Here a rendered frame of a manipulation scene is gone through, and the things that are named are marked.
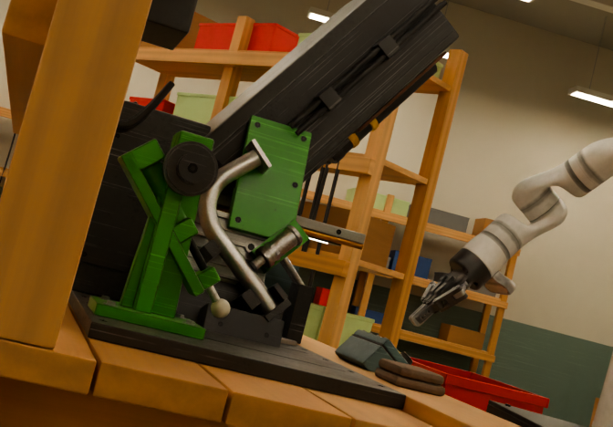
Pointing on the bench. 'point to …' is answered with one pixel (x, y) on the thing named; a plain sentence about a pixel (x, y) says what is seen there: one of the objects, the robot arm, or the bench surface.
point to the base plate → (240, 356)
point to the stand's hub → (190, 169)
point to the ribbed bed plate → (244, 242)
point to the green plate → (270, 180)
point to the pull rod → (221, 308)
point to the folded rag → (410, 377)
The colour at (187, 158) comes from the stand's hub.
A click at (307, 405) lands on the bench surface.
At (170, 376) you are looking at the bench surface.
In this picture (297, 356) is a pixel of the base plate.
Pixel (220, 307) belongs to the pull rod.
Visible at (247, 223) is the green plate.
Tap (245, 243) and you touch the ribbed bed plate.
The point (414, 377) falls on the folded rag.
